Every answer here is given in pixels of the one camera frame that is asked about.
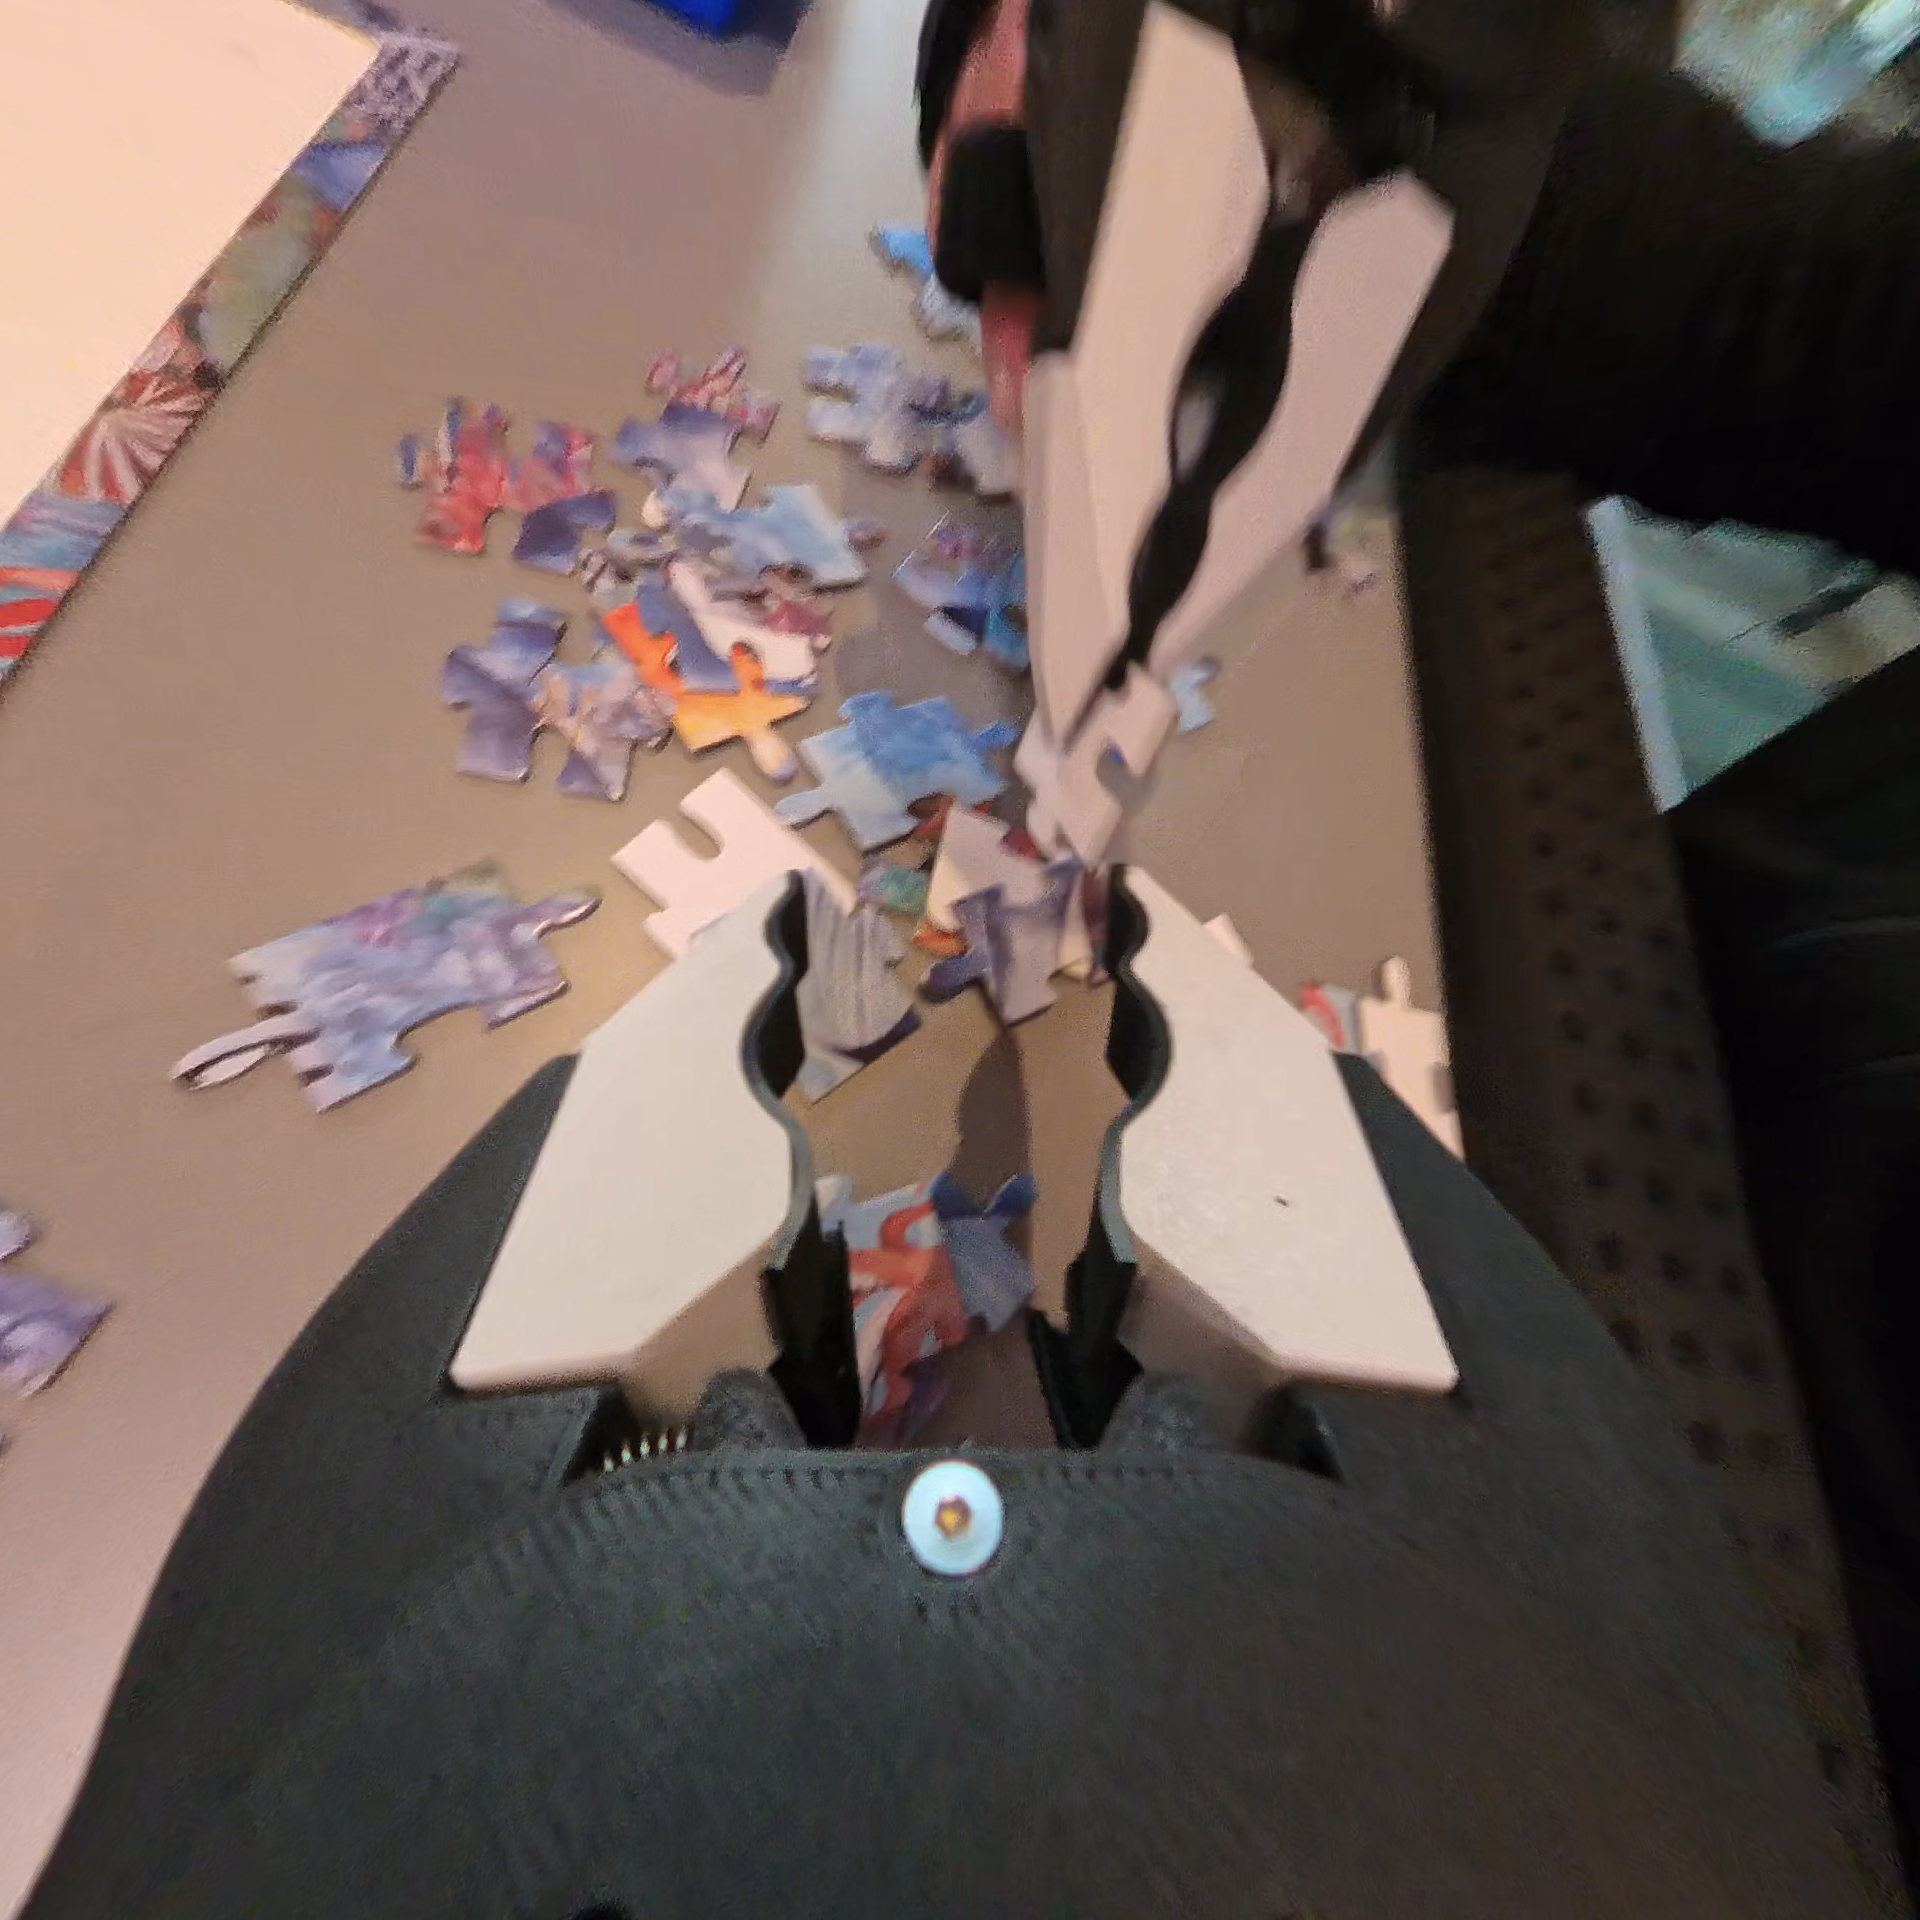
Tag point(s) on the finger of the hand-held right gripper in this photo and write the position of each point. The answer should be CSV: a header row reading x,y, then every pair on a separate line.
x,y
1154,226
1349,331

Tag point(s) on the dark perforated panel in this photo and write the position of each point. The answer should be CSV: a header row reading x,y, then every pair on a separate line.
x,y
1576,973

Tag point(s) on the pile of jigsaw puzzle pieces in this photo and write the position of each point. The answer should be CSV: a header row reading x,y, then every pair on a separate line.
x,y
898,750

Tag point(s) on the single jigsaw puzzle piece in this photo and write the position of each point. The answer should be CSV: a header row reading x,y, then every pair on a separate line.
x,y
1094,765

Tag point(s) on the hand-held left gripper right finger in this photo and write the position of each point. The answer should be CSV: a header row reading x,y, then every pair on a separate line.
x,y
1274,1200

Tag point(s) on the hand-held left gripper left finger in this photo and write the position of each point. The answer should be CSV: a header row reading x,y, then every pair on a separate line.
x,y
632,1200

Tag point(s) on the pale teal cloth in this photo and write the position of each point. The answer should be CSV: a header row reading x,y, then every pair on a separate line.
x,y
1725,633

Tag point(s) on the person's right hand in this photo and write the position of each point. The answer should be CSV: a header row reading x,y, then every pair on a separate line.
x,y
997,78

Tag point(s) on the puzzle board with colourful border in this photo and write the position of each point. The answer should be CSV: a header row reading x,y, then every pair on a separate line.
x,y
120,180

